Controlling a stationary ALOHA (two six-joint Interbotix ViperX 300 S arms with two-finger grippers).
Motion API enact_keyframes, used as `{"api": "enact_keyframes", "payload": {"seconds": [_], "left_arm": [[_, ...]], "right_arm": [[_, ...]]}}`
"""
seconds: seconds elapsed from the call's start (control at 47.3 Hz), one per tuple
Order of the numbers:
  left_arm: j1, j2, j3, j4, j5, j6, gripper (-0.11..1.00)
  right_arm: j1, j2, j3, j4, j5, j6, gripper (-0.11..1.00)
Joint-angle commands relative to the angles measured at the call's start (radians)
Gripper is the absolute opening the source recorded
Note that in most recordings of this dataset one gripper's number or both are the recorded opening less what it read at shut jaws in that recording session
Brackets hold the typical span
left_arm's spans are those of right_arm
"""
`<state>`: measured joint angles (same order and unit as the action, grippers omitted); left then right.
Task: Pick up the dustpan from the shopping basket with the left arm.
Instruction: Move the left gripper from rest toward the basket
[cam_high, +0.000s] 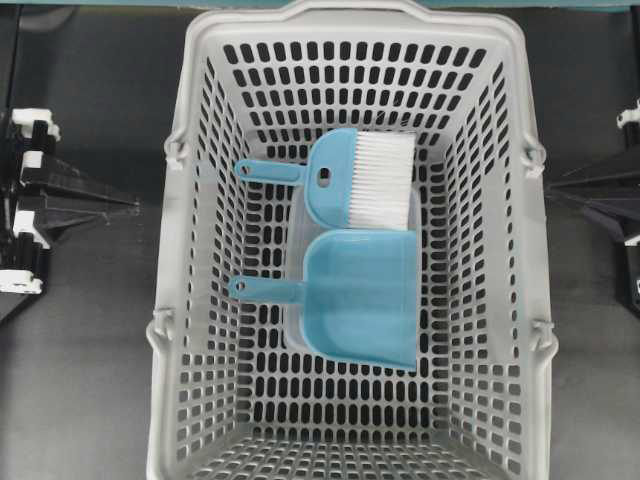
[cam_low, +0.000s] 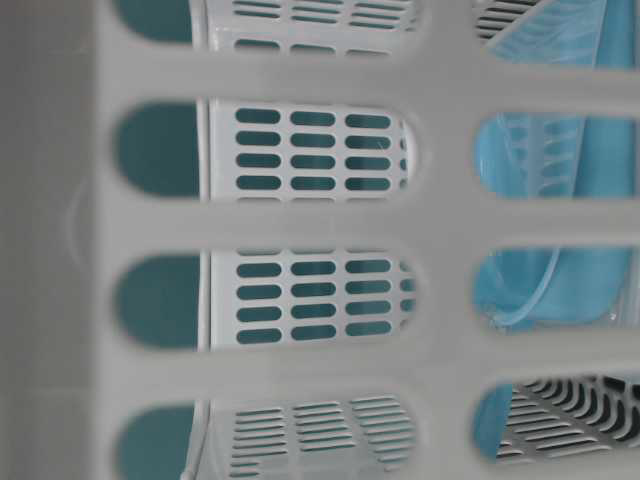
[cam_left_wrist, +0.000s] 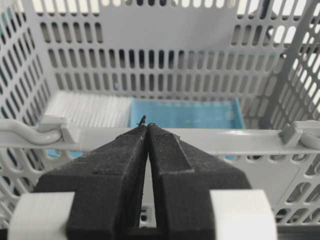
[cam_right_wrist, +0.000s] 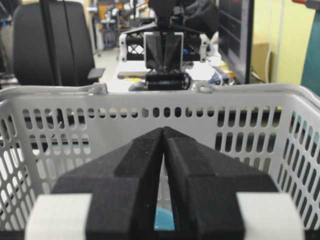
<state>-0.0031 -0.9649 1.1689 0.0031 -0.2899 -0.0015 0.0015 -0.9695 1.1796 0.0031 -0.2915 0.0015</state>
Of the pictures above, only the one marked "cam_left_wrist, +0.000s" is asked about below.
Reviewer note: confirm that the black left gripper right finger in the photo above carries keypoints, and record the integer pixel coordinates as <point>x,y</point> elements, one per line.
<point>182,177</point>

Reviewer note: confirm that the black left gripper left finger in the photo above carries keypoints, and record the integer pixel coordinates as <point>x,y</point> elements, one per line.
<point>107,184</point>

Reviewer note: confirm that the white dustpan brush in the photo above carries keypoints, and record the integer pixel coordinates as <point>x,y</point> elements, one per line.
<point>91,110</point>

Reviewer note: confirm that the grey plastic shopping basket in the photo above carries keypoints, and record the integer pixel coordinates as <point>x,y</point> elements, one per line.
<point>265,53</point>

